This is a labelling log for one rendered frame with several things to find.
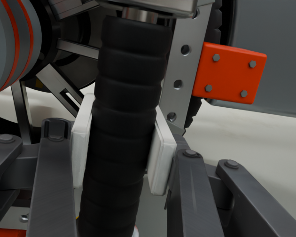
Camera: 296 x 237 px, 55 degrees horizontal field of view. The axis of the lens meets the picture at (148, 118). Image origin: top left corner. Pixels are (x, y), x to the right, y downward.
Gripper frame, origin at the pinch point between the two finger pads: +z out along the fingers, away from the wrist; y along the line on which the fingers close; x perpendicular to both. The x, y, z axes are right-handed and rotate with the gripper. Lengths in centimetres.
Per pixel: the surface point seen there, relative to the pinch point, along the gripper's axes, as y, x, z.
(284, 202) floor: 118, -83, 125
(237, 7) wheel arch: 23, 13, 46
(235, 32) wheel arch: 24, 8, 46
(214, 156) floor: 92, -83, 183
